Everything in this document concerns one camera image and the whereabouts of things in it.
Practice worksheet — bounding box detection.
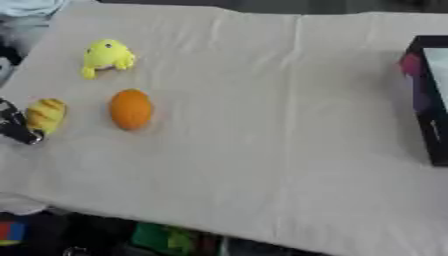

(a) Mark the yellow frog soft toy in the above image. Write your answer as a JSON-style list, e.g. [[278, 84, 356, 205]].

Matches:
[[78, 38, 139, 81]]

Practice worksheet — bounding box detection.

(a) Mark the orange toy fruit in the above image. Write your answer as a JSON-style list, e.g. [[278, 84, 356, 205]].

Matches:
[[108, 88, 156, 131]]

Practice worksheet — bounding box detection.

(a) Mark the black box with white inside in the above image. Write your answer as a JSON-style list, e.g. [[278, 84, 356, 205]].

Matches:
[[397, 35, 448, 168]]

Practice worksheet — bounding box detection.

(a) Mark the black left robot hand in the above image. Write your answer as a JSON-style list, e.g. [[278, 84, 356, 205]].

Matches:
[[0, 97, 48, 146]]

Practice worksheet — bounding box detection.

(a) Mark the yellow toy bread loaf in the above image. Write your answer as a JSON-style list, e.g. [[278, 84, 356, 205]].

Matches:
[[24, 97, 69, 136]]

